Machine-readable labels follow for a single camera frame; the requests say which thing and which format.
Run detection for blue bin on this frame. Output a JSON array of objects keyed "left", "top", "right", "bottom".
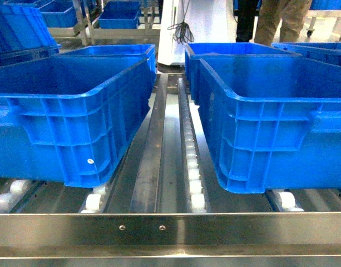
[
  {"left": 0, "top": 56, "right": 152, "bottom": 188},
  {"left": 61, "top": 44, "right": 157, "bottom": 73},
  {"left": 185, "top": 42, "right": 300, "bottom": 84},
  {"left": 196, "top": 56, "right": 341, "bottom": 194}
]

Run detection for person legs khaki trousers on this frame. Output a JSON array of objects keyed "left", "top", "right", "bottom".
[{"left": 254, "top": 0, "right": 312, "bottom": 46}]

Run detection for stainless steel shelf rack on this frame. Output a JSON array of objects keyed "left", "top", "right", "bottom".
[{"left": 0, "top": 73, "right": 341, "bottom": 266}]

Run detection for blue bin front middle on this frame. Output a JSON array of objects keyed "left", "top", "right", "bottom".
[{"left": 0, "top": 56, "right": 152, "bottom": 188}]

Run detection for blue bin front right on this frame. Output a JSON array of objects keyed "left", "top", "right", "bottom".
[{"left": 196, "top": 56, "right": 341, "bottom": 194}]

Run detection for blue bin rear right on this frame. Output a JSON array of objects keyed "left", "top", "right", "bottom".
[{"left": 185, "top": 42, "right": 300, "bottom": 84}]

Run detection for blue bin rear middle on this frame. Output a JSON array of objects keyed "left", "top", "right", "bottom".
[{"left": 61, "top": 44, "right": 157, "bottom": 73}]

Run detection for black coiled cable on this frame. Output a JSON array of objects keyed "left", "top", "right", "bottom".
[{"left": 166, "top": 0, "right": 195, "bottom": 45}]

